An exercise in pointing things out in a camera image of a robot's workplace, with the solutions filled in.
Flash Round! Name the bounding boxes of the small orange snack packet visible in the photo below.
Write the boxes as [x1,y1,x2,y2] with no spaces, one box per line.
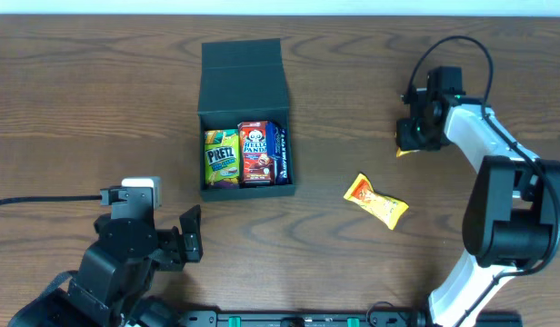
[395,132,419,157]

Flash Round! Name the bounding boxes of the green Pretz snack box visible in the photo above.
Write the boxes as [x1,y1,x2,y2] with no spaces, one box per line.
[204,129,240,189]

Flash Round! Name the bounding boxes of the red Hello Panda box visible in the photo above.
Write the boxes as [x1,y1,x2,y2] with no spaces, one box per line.
[238,121,275,187]

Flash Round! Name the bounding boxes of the yellow orange candy packet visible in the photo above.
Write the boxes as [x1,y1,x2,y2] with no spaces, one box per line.
[344,173,408,230]

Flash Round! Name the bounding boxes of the dark blue chocolate bar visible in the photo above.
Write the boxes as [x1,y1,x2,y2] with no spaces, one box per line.
[275,129,289,185]

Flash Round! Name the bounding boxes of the black gift box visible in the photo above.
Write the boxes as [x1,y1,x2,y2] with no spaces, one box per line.
[197,38,296,202]

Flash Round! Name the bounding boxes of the blue Eclipse mints tin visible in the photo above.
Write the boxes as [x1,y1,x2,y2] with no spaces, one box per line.
[265,121,282,159]

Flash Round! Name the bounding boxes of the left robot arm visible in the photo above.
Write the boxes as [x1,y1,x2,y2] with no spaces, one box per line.
[10,186,203,326]

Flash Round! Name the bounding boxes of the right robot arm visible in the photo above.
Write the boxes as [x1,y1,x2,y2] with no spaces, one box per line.
[395,66,560,326]

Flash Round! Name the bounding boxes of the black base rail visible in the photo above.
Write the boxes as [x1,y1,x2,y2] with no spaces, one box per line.
[170,310,522,327]

